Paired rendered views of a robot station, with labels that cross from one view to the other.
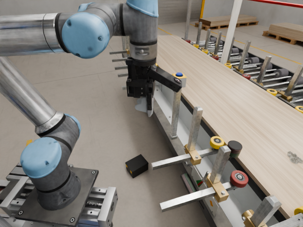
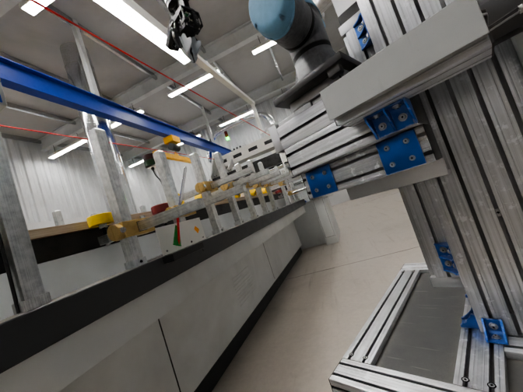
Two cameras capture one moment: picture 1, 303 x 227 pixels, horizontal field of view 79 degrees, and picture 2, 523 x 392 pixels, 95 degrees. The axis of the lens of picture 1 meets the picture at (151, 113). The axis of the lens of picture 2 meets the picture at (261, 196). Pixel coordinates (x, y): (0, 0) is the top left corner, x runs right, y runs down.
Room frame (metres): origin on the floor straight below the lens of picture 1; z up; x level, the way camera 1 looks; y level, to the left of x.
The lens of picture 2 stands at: (1.11, 0.56, 0.75)
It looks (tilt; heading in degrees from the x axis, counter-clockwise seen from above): 3 degrees up; 217
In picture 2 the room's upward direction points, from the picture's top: 19 degrees counter-clockwise
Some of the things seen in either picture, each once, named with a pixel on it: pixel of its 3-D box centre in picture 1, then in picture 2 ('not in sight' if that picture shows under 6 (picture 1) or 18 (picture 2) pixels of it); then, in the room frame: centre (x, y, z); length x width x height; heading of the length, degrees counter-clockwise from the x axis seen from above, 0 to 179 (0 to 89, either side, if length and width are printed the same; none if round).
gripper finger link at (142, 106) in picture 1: (143, 107); (196, 47); (0.50, 0.03, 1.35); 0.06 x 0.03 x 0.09; 84
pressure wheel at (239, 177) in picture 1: (236, 183); (163, 216); (0.54, -0.44, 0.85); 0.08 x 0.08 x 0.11
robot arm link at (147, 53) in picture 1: (143, 50); not in sight; (0.52, 0.02, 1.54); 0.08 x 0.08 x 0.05
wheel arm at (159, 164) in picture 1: (185, 157); (147, 224); (0.73, -0.21, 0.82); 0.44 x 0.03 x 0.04; 107
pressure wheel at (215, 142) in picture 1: (215, 146); (103, 229); (0.79, -0.40, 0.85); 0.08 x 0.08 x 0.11
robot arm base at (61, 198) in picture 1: (56, 183); (317, 69); (0.39, 0.35, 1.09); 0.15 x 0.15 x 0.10
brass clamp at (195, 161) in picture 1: (192, 153); (131, 229); (0.76, -0.25, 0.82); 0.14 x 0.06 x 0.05; 17
